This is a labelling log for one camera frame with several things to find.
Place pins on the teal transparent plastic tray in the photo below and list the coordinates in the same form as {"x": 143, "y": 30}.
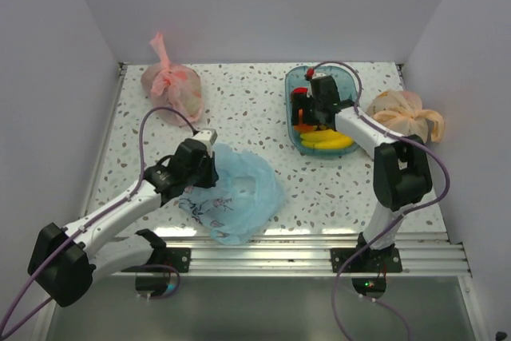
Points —
{"x": 346, "y": 87}

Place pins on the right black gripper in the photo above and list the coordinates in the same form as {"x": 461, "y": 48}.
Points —
{"x": 301, "y": 101}

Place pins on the aluminium table front rail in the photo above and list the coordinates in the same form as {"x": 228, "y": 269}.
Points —
{"x": 431, "y": 255}

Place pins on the orange knotted plastic bag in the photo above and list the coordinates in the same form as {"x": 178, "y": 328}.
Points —
{"x": 403, "y": 112}

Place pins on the orange fruit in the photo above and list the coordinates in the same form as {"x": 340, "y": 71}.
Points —
{"x": 300, "y": 129}

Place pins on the yellow banana bunch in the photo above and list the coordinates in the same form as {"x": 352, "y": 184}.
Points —
{"x": 325, "y": 139}

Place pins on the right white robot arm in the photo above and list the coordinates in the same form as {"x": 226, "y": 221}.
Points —
{"x": 401, "y": 173}

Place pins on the pink knotted plastic bag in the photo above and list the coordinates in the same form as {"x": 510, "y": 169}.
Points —
{"x": 173, "y": 85}

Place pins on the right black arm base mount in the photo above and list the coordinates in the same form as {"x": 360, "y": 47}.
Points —
{"x": 377, "y": 265}

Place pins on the light blue printed plastic bag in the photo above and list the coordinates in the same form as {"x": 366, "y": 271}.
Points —
{"x": 246, "y": 196}

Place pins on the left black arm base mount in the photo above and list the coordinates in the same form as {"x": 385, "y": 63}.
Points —
{"x": 159, "y": 276}

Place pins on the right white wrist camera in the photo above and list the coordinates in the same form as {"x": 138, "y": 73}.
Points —
{"x": 315, "y": 74}

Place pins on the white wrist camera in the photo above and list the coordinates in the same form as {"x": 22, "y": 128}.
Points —
{"x": 315, "y": 74}
{"x": 206, "y": 136}

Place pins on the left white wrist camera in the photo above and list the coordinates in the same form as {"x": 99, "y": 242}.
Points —
{"x": 206, "y": 136}

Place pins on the red apple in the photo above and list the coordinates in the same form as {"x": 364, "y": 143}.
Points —
{"x": 300, "y": 90}

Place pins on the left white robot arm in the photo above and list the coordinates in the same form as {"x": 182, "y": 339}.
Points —
{"x": 67, "y": 260}

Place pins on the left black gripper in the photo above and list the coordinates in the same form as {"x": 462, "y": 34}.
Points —
{"x": 212, "y": 175}

